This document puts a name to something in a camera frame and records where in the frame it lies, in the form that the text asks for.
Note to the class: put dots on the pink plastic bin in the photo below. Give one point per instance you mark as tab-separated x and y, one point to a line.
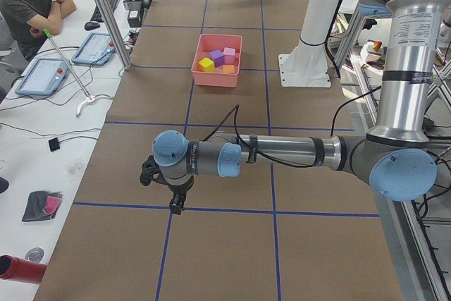
208	43

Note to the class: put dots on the grabber stick green handle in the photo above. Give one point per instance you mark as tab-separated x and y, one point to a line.
90	98

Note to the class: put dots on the pink foam block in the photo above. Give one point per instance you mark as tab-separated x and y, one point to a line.
229	56

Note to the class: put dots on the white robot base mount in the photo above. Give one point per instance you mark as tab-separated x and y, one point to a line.
307	65

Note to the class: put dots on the teach pendant tablet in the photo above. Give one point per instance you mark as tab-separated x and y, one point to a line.
43	77
96	50

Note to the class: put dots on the black power adapter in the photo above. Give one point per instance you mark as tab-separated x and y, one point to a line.
135	14

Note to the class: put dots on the black computer mouse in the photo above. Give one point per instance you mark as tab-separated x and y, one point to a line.
91	25

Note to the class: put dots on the small black square device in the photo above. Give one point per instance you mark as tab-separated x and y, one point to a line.
54	144

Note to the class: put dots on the far teach pendant tablet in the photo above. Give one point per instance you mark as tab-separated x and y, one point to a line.
96	50

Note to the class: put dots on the yellow foam block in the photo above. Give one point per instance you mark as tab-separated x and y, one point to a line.
206	65

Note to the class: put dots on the grey pouch with pink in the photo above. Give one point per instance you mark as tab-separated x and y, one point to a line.
42	206

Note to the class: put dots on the aluminium frame post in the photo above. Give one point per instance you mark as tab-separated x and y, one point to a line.
114	32

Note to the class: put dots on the red cylinder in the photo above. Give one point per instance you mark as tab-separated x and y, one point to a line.
21	270

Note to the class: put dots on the near teach pendant tablet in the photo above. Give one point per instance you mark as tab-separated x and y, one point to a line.
43	77

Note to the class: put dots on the purple foam block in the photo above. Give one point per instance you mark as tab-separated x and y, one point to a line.
217	57

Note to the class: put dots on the round metal disc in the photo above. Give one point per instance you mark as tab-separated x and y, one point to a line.
36	254

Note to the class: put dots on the seated person dark shirt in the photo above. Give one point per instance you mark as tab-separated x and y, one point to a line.
28	19

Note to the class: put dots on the orange foam block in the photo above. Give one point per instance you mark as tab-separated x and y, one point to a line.
228	68

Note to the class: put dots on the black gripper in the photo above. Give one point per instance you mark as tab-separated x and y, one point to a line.
179	189

